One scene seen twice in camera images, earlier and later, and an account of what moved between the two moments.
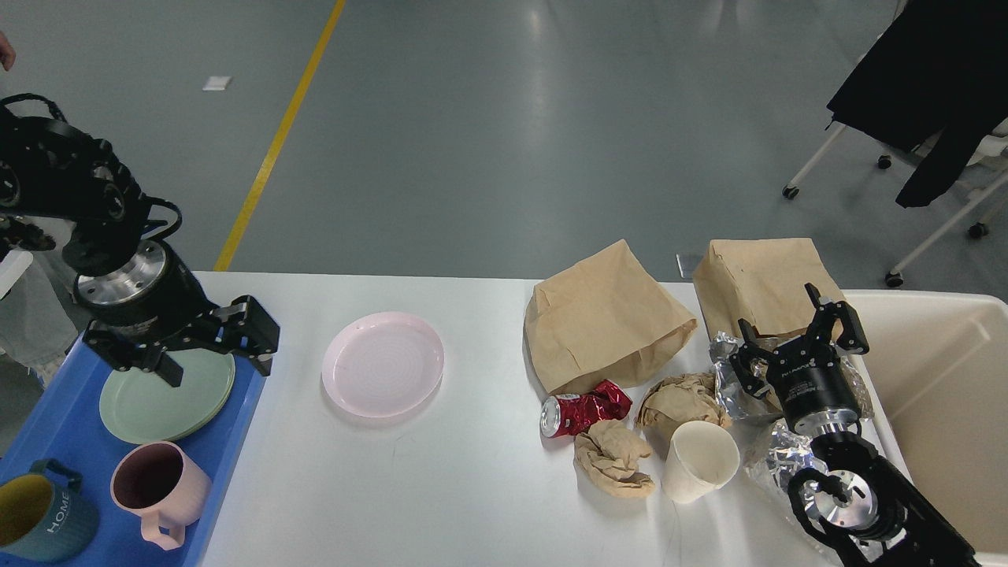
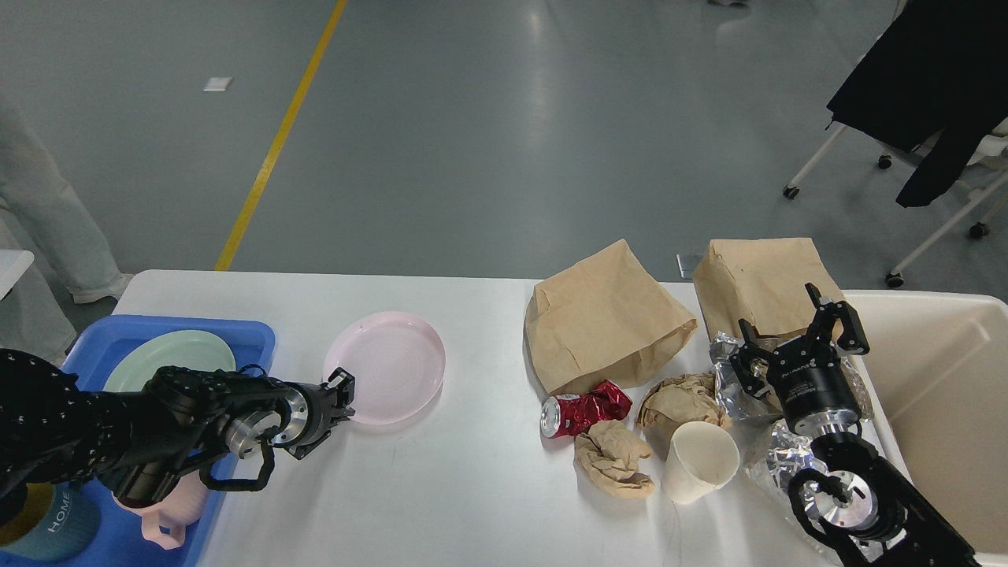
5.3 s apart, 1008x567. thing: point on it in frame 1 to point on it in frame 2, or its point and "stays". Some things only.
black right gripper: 809,376 stays
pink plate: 383,365 stays
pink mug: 158,482 stays
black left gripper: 154,303 to 324,409
